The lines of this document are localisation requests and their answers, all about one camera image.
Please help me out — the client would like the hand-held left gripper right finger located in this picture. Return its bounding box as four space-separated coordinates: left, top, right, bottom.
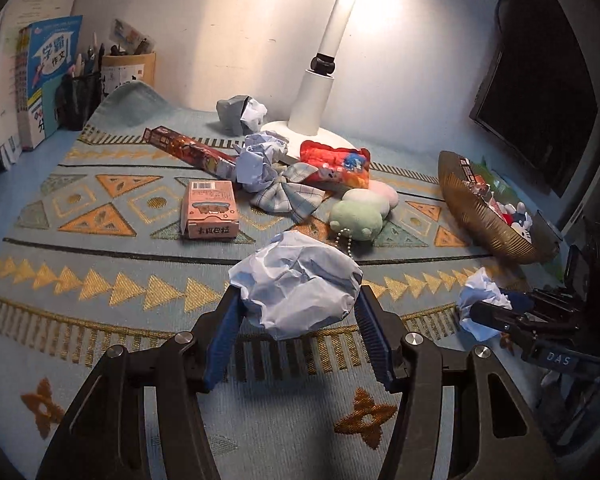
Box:
354 285 563 480

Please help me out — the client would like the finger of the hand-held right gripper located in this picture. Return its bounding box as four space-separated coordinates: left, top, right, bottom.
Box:
499 289 537 314
468 302 537 337

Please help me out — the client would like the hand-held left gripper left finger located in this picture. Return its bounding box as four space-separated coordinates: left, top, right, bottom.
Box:
35 285 243 480

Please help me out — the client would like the large paper ball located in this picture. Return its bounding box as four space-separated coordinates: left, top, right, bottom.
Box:
228 231 364 341

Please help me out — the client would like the gold ribbed basket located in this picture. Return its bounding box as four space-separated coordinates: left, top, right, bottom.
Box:
438 150 561 265

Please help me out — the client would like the long red box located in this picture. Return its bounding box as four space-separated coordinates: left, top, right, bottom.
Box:
144 126 239 181

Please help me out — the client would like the white rabbit plush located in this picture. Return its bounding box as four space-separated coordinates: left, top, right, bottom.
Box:
500 202 534 242

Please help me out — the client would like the patterned woven mat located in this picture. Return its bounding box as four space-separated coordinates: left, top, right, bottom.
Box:
0 80 571 480

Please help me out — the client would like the small red box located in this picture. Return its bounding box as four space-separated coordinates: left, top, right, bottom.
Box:
459 157 491 196

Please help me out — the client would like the pink cardboard box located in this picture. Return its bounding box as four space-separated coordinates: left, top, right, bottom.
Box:
181 180 240 241

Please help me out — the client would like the pink plush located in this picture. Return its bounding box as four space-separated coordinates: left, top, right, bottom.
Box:
367 182 400 216

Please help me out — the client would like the plaid fabric bow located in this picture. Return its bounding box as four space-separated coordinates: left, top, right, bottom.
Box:
250 161 326 222

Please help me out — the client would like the crumpled bluish paper ball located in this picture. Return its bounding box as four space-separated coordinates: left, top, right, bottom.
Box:
235 149 277 194

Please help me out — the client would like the red snack pouch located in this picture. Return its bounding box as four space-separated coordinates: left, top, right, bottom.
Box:
299 140 374 191

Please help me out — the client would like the black monitor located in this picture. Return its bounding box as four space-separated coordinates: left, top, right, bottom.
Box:
469 0 600 199

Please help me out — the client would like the grey white crumpled paper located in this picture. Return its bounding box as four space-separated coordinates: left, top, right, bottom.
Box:
216 94 269 136

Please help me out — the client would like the white desk lamp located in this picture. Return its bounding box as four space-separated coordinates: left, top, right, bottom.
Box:
261 0 365 163

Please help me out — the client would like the black mesh pen holder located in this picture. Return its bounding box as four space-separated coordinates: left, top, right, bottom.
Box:
55 32 106 132

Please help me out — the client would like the beige pen holder box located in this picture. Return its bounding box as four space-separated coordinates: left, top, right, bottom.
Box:
101 19 157 99

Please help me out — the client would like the blue book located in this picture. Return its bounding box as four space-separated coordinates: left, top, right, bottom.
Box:
17 15 83 151

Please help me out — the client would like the row of books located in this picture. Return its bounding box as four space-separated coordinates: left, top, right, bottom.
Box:
0 0 79 162

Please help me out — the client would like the green plush with chain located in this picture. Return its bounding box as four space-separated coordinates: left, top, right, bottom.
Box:
328 187 386 262

